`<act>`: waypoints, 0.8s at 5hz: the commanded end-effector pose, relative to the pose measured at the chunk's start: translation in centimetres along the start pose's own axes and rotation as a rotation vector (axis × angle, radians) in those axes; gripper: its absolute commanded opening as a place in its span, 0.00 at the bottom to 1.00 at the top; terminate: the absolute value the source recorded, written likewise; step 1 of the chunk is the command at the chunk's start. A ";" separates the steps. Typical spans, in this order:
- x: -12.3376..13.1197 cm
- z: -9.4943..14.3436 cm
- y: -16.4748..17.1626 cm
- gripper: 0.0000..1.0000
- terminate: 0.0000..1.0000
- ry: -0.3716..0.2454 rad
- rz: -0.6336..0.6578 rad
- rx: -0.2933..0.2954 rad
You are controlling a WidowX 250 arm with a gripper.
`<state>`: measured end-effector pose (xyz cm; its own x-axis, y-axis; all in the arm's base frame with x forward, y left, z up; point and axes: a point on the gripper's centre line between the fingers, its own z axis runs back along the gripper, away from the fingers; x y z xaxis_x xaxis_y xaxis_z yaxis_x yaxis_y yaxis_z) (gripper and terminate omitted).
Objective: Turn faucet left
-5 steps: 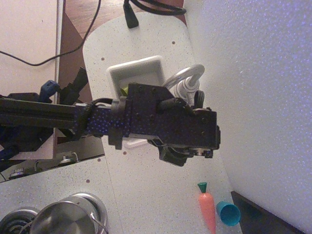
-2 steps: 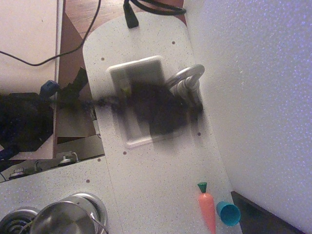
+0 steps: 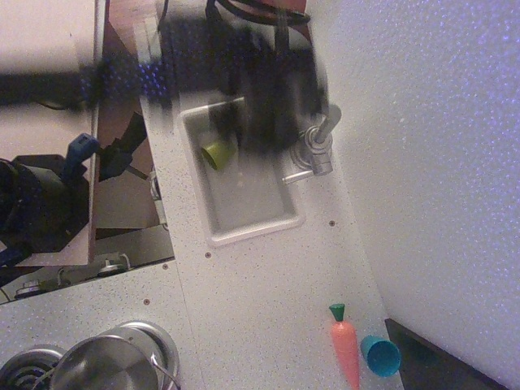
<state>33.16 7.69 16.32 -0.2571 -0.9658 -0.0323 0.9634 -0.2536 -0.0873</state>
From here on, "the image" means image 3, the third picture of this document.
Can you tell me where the white toy sink basin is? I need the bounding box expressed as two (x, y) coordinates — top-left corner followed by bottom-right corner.
(176, 98), (306, 247)

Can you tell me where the black cable bundle with plug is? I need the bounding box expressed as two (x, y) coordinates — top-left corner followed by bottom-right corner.
(205, 0), (312, 25)

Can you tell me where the green plastic cup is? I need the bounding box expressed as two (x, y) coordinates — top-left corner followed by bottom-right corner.
(201, 140), (236, 171)

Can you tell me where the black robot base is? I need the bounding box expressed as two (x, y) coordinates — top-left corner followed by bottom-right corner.
(1, 154), (89, 267)

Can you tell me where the teal plastic cup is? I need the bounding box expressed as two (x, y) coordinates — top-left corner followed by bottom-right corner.
(361, 335), (402, 378)

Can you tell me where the silver stove burner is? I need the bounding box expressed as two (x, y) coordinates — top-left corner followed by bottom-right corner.
(1, 344), (65, 390)

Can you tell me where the silver stove knob left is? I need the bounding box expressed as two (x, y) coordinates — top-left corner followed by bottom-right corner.
(15, 279), (43, 300)

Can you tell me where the stainless steel pot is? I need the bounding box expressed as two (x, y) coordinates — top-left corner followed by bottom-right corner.
(50, 321), (181, 389)

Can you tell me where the silver stove knob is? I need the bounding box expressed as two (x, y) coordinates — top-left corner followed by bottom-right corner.
(97, 253), (131, 278)
(15, 279), (43, 300)

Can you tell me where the blue clamp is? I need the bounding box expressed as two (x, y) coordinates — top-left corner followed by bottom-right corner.
(60, 133), (100, 183)

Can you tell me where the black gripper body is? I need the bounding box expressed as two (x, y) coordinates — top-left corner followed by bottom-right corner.
(211, 20), (327, 156)

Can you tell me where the silver faucet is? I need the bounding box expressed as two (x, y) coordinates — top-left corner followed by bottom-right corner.
(282, 104), (342, 184)

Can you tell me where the orange toy carrot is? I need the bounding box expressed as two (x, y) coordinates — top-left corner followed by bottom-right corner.
(329, 303), (360, 390)

